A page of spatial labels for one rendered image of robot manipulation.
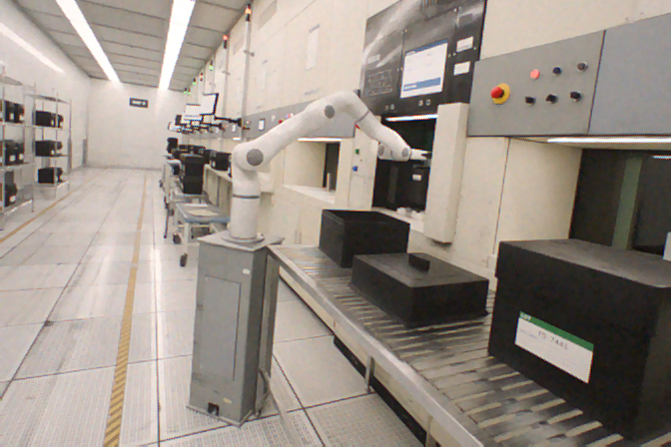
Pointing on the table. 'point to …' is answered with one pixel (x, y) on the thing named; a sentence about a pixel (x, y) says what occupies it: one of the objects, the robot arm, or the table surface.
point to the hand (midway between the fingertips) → (428, 156)
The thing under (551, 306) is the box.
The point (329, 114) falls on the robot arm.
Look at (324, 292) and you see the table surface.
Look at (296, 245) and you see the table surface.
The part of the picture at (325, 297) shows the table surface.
